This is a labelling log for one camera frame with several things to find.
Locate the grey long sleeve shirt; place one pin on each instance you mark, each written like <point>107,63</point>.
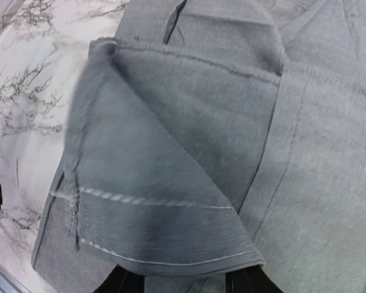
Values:
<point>211,136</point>

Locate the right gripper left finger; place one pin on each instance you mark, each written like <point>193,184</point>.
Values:
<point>121,280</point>

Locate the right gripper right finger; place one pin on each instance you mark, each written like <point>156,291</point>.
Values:
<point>249,280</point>

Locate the aluminium frame rail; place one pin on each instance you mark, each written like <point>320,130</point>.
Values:
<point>9,284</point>

